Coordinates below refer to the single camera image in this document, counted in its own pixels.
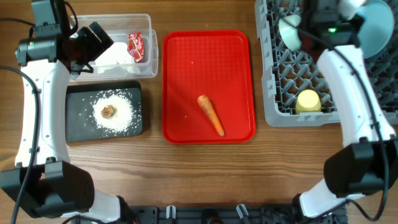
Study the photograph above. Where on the red snack wrapper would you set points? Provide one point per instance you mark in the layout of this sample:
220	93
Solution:
136	46

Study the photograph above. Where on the black rectangular tray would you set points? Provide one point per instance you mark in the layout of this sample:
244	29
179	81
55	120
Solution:
77	124

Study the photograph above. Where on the yellow plastic cup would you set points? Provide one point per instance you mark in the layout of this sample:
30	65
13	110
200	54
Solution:
308	101

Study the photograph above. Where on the brown food scrap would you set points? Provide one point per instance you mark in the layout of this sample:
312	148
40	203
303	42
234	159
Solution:
108	111

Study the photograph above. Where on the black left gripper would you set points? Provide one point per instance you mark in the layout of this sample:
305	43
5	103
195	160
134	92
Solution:
97	48

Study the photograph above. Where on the large light blue plate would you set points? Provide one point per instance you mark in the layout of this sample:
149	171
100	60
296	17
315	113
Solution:
377	27

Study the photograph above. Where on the orange carrot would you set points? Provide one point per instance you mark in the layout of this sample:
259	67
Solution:
207	107

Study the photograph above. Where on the green bowl with rice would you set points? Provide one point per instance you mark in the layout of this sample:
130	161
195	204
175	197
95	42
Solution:
289	33

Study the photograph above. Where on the white tissue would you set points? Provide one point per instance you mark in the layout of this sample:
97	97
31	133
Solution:
116	54

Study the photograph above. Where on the grey dishwasher rack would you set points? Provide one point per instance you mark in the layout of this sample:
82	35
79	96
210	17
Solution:
286	73

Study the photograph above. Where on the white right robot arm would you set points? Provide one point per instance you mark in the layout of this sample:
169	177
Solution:
367	163

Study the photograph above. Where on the clear plastic waste bin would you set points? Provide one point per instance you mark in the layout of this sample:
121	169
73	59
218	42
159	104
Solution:
118	27

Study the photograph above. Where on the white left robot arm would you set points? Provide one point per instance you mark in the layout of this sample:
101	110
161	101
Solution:
43	182

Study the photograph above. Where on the pile of white rice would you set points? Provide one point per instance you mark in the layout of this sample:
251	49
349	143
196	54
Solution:
113	113

